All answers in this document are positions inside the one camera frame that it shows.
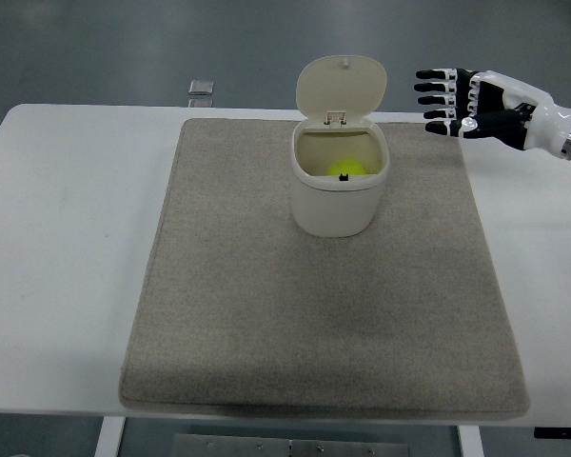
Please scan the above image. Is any grey metal plate with screws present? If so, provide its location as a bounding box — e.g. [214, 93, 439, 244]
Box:
[171, 432, 413, 457]

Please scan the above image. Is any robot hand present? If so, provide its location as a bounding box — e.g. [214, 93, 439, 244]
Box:
[413, 68, 571, 158]

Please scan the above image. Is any grey fabric mat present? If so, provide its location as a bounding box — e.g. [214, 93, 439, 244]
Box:
[117, 117, 532, 421]

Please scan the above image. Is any yellow tennis ball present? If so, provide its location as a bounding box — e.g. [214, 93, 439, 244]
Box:
[326, 159, 367, 177]

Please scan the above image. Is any cream bin with hinged lid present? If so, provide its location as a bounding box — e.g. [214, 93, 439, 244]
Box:
[289, 54, 391, 238]

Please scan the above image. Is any white table leg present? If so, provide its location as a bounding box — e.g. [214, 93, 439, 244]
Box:
[456, 423, 482, 457]
[93, 416, 126, 457]

